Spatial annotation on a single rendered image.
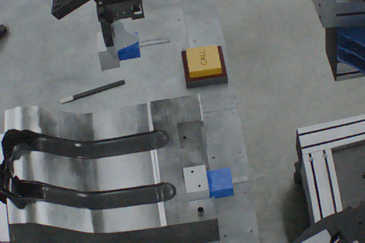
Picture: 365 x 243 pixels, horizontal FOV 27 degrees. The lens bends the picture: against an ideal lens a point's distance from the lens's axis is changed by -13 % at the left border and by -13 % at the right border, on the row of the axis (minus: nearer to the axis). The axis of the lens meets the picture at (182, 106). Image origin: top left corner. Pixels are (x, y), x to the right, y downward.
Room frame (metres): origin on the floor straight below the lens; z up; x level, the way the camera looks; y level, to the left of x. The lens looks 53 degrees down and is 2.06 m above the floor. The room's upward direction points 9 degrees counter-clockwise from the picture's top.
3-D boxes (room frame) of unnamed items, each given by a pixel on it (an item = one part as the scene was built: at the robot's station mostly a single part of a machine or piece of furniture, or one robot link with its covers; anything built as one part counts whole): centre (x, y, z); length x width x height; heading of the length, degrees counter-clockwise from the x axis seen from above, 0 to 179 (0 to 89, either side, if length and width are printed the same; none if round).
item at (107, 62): (1.02, 0.07, 0.93); 0.13 x 0.05 x 0.05; 90
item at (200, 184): (0.73, -0.05, 0.89); 0.13 x 0.05 x 0.05; 89
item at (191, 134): (0.84, -0.01, 0.87); 0.05 x 0.05 x 0.04; 89
